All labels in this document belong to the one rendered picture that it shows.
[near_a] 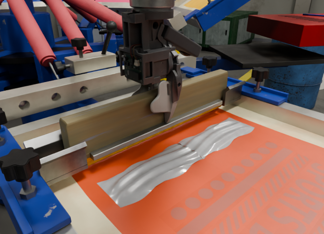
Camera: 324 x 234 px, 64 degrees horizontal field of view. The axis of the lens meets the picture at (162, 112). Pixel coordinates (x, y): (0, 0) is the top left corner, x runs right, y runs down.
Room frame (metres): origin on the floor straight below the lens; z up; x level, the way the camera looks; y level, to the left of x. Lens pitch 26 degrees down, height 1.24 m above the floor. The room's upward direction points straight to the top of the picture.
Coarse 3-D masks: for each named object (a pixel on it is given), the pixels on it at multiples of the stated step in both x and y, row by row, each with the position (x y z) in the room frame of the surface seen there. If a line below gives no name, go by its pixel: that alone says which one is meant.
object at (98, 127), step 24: (216, 72) 0.60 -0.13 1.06; (144, 96) 0.44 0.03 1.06; (192, 96) 0.52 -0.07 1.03; (216, 96) 0.58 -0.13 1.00; (72, 120) 0.35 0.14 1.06; (96, 120) 0.37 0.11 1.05; (120, 120) 0.40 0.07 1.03; (144, 120) 0.44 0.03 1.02; (72, 144) 0.34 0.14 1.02; (96, 144) 0.37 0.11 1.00
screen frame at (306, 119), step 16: (128, 96) 0.62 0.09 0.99; (64, 112) 0.52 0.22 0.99; (256, 112) 0.59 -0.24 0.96; (272, 112) 0.56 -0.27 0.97; (288, 112) 0.54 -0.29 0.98; (304, 112) 0.52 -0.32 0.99; (16, 128) 0.45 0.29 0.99; (32, 128) 0.45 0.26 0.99; (48, 128) 0.46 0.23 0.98; (304, 128) 0.51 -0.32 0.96; (320, 128) 0.48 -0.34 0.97
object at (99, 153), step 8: (208, 104) 0.56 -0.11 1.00; (216, 104) 0.56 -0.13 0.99; (192, 112) 0.51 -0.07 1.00; (200, 112) 0.52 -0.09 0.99; (176, 120) 0.48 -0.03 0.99; (184, 120) 0.49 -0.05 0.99; (152, 128) 0.44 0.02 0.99; (160, 128) 0.44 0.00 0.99; (136, 136) 0.41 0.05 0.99; (144, 136) 0.42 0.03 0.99; (112, 144) 0.38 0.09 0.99; (120, 144) 0.38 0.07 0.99; (128, 144) 0.39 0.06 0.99; (96, 152) 0.36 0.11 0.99; (104, 152) 0.36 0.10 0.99; (112, 152) 0.37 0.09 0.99
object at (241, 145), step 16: (208, 112) 0.59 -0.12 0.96; (224, 112) 0.59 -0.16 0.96; (176, 128) 0.51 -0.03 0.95; (192, 128) 0.51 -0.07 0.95; (256, 128) 0.51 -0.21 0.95; (240, 144) 0.45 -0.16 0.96; (256, 144) 0.45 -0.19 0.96; (288, 144) 0.45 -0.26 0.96; (304, 144) 0.45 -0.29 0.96; (208, 160) 0.39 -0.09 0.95; (224, 160) 0.39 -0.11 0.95; (320, 160) 0.39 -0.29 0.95
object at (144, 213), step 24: (144, 144) 0.45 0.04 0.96; (168, 144) 0.45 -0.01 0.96; (96, 168) 0.37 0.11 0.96; (120, 168) 0.37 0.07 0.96; (192, 168) 0.37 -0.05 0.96; (216, 168) 0.37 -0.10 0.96; (96, 192) 0.31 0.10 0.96; (168, 192) 0.31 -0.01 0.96; (192, 192) 0.31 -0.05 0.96; (120, 216) 0.26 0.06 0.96; (144, 216) 0.26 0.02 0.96
